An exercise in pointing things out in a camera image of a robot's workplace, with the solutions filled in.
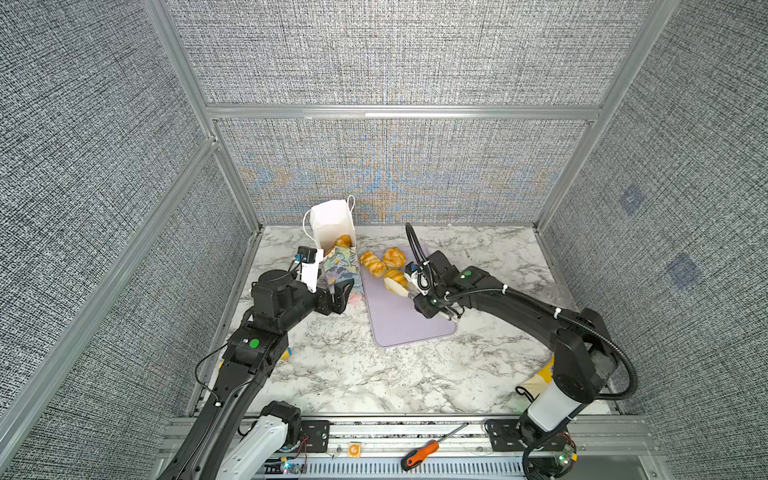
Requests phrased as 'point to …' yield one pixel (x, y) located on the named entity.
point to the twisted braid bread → (376, 267)
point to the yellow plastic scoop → (287, 353)
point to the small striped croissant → (397, 275)
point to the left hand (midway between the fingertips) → (337, 275)
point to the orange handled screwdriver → (417, 456)
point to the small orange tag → (354, 450)
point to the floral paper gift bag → (332, 224)
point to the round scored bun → (393, 257)
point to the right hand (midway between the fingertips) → (422, 300)
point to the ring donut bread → (343, 241)
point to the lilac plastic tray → (395, 318)
